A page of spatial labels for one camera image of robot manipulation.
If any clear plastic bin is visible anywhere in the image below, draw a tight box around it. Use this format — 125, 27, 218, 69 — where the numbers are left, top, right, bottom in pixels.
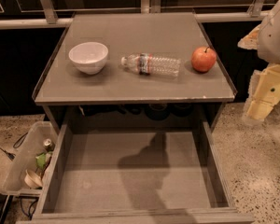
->
1, 121, 57, 197

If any open grey top drawer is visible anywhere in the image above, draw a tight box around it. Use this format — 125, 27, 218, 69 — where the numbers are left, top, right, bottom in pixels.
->
18, 122, 254, 224

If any white cup in bin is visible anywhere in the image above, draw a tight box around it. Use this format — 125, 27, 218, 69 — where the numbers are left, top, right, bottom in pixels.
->
24, 169, 43, 189

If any black cable on floor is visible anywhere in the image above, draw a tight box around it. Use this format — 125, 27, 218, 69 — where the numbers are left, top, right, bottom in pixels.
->
0, 132, 29, 161

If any metal railing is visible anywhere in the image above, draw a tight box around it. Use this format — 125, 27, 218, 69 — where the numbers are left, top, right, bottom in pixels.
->
0, 0, 278, 30

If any white ceramic bowl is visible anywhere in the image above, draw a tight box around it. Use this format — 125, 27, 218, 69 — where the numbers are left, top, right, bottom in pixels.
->
68, 42, 108, 75

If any grey cabinet with top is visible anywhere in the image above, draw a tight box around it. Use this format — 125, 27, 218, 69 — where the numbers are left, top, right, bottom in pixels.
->
33, 13, 236, 127

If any clear plastic water bottle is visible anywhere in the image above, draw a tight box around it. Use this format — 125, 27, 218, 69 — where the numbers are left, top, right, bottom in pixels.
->
121, 53, 181, 78

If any metal can in bin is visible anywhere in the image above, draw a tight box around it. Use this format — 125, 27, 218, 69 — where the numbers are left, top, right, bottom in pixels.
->
43, 139, 55, 151

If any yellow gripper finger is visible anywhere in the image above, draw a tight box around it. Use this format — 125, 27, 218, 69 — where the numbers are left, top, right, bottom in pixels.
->
243, 63, 280, 122
237, 25, 259, 50

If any green item in bin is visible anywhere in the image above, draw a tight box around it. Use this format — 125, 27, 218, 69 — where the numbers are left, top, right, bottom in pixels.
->
35, 152, 52, 170

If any red apple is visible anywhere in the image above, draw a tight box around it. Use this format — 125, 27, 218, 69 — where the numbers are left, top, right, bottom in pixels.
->
191, 47, 217, 73

